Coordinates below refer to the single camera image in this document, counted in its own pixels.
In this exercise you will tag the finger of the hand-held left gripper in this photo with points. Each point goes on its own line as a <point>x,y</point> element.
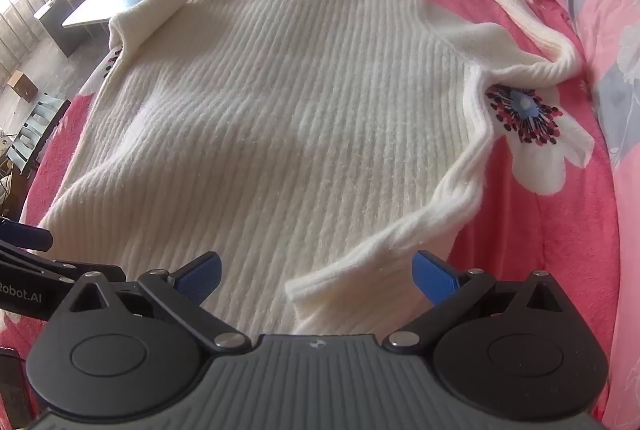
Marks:
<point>27,237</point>
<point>47,266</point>

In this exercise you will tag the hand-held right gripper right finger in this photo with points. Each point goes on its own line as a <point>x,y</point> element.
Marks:
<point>433,277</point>

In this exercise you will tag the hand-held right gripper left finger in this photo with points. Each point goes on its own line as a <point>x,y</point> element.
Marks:
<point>201,279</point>

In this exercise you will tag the white ribbed knit sweater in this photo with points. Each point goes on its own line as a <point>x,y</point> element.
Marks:
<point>275,110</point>

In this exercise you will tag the pink floral bed sheet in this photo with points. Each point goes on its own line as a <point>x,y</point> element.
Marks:
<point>505,235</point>

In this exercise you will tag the dark slatted chair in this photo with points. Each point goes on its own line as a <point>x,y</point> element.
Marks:
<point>35,130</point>

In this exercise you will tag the small cardboard box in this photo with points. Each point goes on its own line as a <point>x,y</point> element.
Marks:
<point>21,85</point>

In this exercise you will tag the dark low cabinet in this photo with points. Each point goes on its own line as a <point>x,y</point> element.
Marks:
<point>52,27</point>

